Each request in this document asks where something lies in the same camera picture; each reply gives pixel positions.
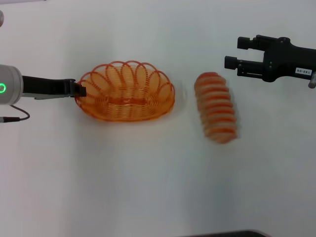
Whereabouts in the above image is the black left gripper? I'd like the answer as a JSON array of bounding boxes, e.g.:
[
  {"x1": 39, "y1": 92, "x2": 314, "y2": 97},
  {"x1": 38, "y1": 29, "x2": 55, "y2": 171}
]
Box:
[{"x1": 21, "y1": 75, "x2": 87, "y2": 100}]

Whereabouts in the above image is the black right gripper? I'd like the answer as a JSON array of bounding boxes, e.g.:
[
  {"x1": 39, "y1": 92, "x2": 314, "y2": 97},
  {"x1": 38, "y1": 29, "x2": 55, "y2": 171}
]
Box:
[{"x1": 224, "y1": 34, "x2": 316, "y2": 83}]

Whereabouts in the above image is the orange woven plastic basket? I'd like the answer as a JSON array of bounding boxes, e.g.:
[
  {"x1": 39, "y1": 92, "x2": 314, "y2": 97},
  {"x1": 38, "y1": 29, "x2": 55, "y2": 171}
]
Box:
[{"x1": 75, "y1": 59, "x2": 176, "y2": 123}]

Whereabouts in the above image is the orange striped bread loaf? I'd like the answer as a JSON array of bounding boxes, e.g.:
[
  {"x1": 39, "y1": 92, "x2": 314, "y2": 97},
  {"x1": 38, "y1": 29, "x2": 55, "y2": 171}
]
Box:
[{"x1": 194, "y1": 71, "x2": 238, "y2": 144}]

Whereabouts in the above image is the black robot torso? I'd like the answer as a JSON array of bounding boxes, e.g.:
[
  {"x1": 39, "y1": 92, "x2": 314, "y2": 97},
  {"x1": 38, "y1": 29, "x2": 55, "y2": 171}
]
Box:
[{"x1": 187, "y1": 229, "x2": 269, "y2": 237}]

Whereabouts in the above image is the maroon left arm cable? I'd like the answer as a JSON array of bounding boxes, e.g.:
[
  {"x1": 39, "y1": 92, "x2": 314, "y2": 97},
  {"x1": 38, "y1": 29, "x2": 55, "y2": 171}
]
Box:
[{"x1": 0, "y1": 105, "x2": 31, "y2": 123}]

